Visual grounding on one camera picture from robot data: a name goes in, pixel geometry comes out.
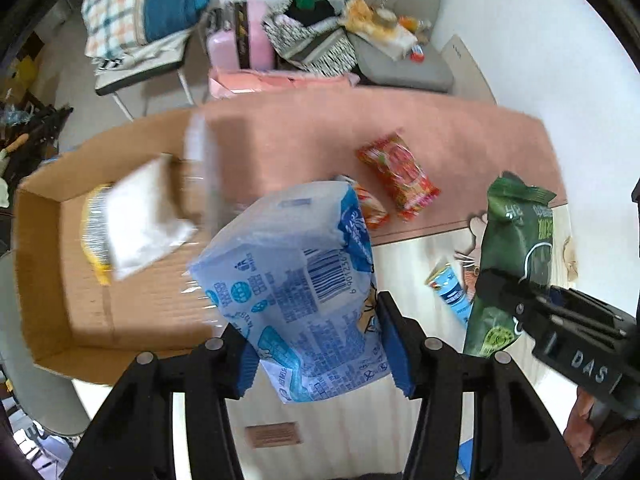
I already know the brown label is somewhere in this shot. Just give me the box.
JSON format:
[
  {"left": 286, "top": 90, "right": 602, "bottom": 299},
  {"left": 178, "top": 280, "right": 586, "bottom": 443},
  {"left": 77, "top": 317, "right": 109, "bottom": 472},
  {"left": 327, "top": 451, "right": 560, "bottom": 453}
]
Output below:
[{"left": 245, "top": 423, "right": 305, "bottom": 449}]

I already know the plaid pillow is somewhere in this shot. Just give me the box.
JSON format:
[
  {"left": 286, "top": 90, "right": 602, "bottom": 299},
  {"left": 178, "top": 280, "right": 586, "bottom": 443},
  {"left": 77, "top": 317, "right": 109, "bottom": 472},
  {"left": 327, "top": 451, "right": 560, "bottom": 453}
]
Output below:
[{"left": 81, "top": 0, "right": 157, "bottom": 59}]

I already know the blue and white soft packet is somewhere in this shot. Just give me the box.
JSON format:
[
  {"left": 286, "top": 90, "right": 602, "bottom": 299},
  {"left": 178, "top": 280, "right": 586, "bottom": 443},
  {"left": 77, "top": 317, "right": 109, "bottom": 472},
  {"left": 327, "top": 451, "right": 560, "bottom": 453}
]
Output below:
[{"left": 186, "top": 180, "right": 391, "bottom": 405}]

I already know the pink flat package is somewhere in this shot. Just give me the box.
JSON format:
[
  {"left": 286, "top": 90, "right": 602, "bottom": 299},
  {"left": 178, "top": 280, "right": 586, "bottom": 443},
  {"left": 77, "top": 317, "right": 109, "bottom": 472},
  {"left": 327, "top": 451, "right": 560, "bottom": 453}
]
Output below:
[{"left": 209, "top": 68, "right": 360, "bottom": 101}]

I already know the red snack packet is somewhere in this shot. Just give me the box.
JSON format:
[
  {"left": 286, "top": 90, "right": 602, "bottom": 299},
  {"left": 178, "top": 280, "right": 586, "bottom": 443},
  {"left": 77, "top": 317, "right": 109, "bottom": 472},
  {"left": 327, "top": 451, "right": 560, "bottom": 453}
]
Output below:
[{"left": 356, "top": 132, "right": 441, "bottom": 222}]

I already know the orange snack packet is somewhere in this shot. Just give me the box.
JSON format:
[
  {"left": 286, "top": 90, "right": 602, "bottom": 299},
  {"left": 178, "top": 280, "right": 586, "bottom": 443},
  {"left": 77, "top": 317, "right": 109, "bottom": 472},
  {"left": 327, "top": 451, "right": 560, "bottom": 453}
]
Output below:
[{"left": 335, "top": 175, "right": 391, "bottom": 231}]

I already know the pink suitcase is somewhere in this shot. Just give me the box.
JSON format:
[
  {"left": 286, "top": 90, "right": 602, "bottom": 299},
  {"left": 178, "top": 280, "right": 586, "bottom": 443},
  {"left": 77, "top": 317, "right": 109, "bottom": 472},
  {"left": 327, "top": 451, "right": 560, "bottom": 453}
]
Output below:
[{"left": 206, "top": 0, "right": 276, "bottom": 72}]

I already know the pile of snacks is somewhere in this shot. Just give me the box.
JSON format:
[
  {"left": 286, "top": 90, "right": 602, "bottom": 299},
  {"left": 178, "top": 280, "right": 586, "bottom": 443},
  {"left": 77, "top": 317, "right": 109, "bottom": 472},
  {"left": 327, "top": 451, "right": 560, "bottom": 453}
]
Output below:
[{"left": 340, "top": 0, "right": 432, "bottom": 62}]

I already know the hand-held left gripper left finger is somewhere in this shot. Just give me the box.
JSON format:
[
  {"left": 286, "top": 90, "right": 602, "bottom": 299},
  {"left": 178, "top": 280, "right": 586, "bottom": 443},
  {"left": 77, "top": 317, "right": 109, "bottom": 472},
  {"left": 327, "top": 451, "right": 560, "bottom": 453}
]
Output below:
[{"left": 62, "top": 324, "right": 262, "bottom": 480}]

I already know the blue cloth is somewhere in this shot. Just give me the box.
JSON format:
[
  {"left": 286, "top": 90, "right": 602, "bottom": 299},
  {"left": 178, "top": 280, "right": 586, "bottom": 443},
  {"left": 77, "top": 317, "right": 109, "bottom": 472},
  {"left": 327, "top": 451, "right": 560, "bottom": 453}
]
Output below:
[{"left": 144, "top": 0, "right": 214, "bottom": 45}]

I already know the small blue tube packet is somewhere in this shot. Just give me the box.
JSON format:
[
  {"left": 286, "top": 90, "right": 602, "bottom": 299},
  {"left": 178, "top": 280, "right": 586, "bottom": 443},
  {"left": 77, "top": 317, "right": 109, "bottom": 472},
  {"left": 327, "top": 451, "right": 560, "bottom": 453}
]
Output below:
[{"left": 426, "top": 260, "right": 474, "bottom": 326}]

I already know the person's right hand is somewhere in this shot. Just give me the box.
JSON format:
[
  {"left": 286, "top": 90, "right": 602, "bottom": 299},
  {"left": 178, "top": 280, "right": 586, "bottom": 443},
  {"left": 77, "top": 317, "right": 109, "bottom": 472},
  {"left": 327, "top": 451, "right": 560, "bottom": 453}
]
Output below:
[{"left": 562, "top": 387, "right": 613, "bottom": 458}]

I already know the cardboard box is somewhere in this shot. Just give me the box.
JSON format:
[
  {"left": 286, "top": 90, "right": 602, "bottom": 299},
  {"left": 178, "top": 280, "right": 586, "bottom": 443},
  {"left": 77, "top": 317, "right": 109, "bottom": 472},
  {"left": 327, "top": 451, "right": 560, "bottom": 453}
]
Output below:
[{"left": 11, "top": 107, "right": 241, "bottom": 386}]

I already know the cardboard sheet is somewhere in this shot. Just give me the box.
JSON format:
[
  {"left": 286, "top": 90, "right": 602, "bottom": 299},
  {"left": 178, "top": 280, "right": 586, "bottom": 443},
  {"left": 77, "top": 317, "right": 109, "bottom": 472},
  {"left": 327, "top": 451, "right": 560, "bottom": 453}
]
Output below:
[{"left": 440, "top": 35, "right": 499, "bottom": 107}]

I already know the grey cushioned chair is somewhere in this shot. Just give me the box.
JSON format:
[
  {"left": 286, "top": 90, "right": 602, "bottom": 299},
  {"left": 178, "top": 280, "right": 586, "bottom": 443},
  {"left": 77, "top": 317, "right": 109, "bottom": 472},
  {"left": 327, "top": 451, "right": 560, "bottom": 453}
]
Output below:
[{"left": 350, "top": 0, "right": 455, "bottom": 94}]

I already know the green soft packet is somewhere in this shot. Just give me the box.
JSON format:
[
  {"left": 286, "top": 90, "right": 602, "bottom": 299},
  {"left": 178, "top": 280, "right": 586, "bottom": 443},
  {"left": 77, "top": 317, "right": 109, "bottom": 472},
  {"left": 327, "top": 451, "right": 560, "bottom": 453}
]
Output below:
[{"left": 462, "top": 171, "right": 558, "bottom": 358}]

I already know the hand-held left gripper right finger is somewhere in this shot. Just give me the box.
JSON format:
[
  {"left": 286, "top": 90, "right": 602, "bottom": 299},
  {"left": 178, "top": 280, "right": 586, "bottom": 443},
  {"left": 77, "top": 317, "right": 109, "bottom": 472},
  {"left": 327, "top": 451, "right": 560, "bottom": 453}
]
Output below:
[{"left": 376, "top": 291, "right": 582, "bottom": 480}]

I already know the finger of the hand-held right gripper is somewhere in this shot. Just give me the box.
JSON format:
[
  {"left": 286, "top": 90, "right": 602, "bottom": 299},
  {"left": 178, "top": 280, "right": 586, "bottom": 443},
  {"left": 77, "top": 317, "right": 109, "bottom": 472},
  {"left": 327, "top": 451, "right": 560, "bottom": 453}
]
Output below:
[{"left": 472, "top": 266, "right": 551, "bottom": 333}]

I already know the yellow snack packet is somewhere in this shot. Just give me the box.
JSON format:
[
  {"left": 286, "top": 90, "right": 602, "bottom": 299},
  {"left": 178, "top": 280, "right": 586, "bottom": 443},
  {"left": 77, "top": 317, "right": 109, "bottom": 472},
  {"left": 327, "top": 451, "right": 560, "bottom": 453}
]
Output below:
[{"left": 80, "top": 185, "right": 120, "bottom": 287}]

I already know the pink table mat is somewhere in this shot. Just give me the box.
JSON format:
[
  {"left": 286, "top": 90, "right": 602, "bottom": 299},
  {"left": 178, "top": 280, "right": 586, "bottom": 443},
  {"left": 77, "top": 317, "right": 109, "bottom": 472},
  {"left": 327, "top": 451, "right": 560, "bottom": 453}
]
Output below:
[{"left": 200, "top": 85, "right": 571, "bottom": 247}]

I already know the metal folding chair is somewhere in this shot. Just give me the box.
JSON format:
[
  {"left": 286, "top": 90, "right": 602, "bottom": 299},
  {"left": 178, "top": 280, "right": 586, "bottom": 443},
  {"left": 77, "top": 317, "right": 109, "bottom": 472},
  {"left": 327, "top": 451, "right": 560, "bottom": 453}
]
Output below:
[{"left": 94, "top": 29, "right": 197, "bottom": 122}]

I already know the black and white patterned bag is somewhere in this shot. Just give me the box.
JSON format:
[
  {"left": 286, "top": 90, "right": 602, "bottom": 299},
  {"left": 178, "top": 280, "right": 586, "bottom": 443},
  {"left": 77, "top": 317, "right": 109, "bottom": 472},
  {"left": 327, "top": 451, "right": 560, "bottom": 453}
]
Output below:
[{"left": 262, "top": 0, "right": 359, "bottom": 79}]

